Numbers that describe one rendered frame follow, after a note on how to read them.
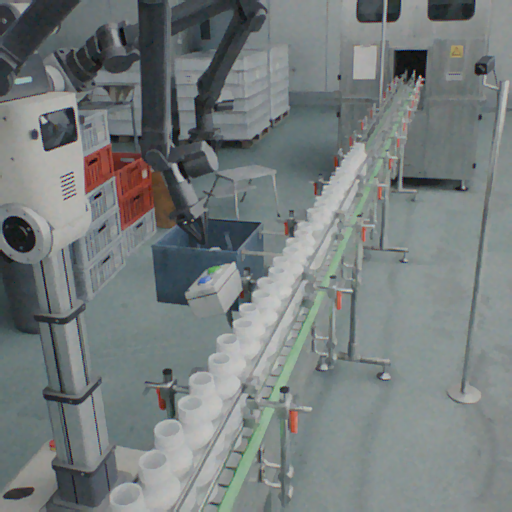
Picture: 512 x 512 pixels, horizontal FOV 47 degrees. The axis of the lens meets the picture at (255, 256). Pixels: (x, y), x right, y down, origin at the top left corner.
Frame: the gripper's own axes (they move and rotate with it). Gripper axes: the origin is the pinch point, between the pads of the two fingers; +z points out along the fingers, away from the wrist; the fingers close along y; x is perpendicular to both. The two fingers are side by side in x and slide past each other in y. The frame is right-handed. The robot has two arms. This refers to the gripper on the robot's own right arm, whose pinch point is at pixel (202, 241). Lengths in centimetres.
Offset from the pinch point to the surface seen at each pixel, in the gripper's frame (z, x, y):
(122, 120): -50, 386, 634
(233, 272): 9.5, -3.7, 1.3
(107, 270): 49, 185, 201
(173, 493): 13, -19, -68
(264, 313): 12.0, -17.9, -21.3
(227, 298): 12.6, -3.8, -6.6
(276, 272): 9.5, -17.1, -6.4
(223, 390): 13, -18, -46
